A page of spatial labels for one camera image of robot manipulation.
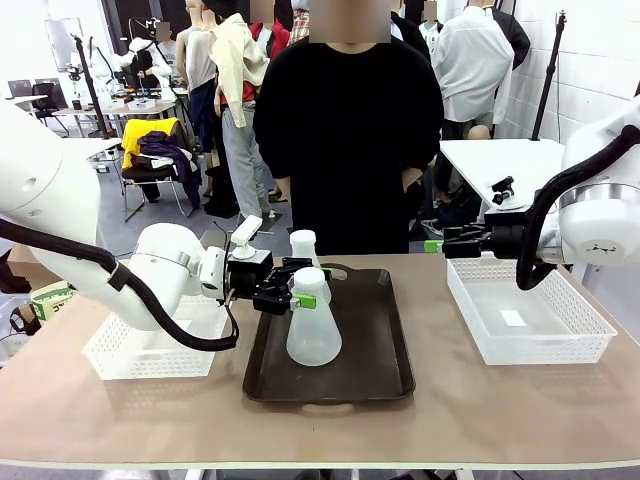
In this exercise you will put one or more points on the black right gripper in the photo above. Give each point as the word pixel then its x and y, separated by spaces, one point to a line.
pixel 505 242

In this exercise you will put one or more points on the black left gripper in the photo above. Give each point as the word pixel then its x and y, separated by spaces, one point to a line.
pixel 250 277

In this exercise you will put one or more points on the translucent white conical flask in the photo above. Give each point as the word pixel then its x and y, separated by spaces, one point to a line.
pixel 303 247
pixel 312 340

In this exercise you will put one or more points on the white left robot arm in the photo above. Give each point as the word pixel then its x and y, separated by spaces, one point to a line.
pixel 30 165

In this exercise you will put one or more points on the black fabric bundle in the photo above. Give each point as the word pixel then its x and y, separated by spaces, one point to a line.
pixel 220 195

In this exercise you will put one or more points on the dark brown serving tray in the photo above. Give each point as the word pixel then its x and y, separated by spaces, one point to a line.
pixel 370 350

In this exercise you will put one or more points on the white perforated plastic basket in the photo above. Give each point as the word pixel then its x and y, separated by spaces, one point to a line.
pixel 530 350
pixel 150 360

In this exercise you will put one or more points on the person in black sweater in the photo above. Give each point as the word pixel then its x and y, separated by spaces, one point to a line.
pixel 345 125

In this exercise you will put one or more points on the black metal chair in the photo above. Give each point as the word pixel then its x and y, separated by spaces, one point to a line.
pixel 150 175

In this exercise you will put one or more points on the mannequin in white shirt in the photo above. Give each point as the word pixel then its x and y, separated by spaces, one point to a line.
pixel 475 60

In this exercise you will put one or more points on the dark purple garment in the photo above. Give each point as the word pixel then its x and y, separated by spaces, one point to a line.
pixel 165 145

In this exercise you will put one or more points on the black tripod stand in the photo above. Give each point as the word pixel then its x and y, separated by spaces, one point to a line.
pixel 550 75
pixel 91 85

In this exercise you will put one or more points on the black hanging jacket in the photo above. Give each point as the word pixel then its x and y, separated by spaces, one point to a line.
pixel 517 40

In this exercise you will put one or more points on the yellow garment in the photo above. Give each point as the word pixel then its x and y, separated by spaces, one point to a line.
pixel 132 135

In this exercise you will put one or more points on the mannequin in cream jacket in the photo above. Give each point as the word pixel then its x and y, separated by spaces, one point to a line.
pixel 240 60

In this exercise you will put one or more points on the green and white box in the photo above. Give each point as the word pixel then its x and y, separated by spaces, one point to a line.
pixel 50 300

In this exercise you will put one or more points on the mannequin in white tank top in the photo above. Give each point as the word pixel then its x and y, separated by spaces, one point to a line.
pixel 200 55

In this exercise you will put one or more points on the mannequin in red jacket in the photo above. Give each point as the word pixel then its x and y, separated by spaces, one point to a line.
pixel 260 37

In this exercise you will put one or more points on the plaid shirt mannequin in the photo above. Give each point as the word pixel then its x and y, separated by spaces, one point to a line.
pixel 300 30

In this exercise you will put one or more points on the person in pale shirt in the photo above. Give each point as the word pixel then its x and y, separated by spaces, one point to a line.
pixel 167 55

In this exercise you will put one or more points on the small black device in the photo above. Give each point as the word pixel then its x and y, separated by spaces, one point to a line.
pixel 25 320

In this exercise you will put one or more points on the brown cardboard box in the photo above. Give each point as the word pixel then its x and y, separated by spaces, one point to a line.
pixel 22 265

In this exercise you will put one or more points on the white robot on desk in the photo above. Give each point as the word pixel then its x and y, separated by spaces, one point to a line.
pixel 137 50

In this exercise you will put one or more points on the black office chair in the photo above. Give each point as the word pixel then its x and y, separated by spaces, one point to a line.
pixel 47 102

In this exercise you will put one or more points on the white office desk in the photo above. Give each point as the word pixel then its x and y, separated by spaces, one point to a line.
pixel 20 101

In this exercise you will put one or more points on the grey laptop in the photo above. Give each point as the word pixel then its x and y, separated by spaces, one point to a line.
pixel 20 89

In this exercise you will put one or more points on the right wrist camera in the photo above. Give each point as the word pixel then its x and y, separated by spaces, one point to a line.
pixel 502 187

